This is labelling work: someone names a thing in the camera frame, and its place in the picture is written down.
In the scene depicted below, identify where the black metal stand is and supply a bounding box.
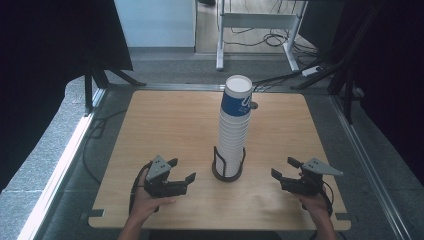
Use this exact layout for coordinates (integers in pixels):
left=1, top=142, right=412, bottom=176
left=292, top=0, right=384, bottom=125

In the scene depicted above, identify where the aluminium rail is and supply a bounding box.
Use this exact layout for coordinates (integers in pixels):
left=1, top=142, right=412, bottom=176
left=329, top=94, right=414, bottom=240
left=109, top=83, right=228, bottom=93
left=16, top=88, right=108, bottom=240

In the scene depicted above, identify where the black floor cable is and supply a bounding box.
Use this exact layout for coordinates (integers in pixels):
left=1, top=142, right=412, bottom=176
left=81, top=108, right=129, bottom=186

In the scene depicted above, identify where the stack of white paper cups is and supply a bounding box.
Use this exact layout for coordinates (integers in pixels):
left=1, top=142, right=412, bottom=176
left=214, top=74, right=254, bottom=178

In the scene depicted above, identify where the right hand-held gripper cable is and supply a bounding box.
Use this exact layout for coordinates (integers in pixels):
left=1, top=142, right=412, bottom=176
left=320, top=180, right=335, bottom=218

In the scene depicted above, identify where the black tripod stand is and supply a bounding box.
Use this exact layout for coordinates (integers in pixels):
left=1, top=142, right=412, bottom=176
left=83, top=63, right=148, bottom=115

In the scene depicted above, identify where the person's left hand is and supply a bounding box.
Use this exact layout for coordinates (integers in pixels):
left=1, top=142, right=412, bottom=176
left=130, top=169, right=177, bottom=225

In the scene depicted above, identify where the hand-held gripper cable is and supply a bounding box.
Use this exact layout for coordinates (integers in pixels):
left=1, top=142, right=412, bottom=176
left=320, top=180, right=335, bottom=218
left=128, top=161, right=154, bottom=216

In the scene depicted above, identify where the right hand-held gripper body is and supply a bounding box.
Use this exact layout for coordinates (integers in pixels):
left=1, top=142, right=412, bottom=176
left=280, top=157, right=344, bottom=198

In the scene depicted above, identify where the pale blue panel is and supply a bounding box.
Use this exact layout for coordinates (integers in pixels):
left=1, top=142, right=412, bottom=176
left=113, top=0, right=198, bottom=49

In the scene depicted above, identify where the person's right hand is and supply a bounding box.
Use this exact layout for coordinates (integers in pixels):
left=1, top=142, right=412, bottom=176
left=298, top=193, right=329, bottom=223

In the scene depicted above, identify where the tangle of black floor cables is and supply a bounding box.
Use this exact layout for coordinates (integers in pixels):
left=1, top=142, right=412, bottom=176
left=222, top=25, right=322, bottom=58

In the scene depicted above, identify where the left hand-held gripper cable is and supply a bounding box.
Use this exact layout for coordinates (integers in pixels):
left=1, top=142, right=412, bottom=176
left=128, top=161, right=154, bottom=216

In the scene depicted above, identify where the white metal desk frame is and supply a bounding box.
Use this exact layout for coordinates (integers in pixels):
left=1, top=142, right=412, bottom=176
left=215, top=0, right=308, bottom=73

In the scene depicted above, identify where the dark curtain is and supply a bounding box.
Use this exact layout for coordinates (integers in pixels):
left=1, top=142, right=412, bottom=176
left=333, top=0, right=424, bottom=188
left=0, top=0, right=134, bottom=194

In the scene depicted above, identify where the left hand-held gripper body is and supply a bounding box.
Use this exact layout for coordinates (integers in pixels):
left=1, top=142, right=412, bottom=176
left=143, top=155, right=188, bottom=199

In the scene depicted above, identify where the white power strip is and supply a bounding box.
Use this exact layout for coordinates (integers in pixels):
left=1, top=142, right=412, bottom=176
left=301, top=65, right=324, bottom=77

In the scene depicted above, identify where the black cable bundle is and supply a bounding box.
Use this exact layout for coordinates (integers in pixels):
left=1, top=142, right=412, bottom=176
left=249, top=59, right=321, bottom=93

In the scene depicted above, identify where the black wire cup holder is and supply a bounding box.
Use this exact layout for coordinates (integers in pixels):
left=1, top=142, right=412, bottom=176
left=211, top=145, right=247, bottom=183

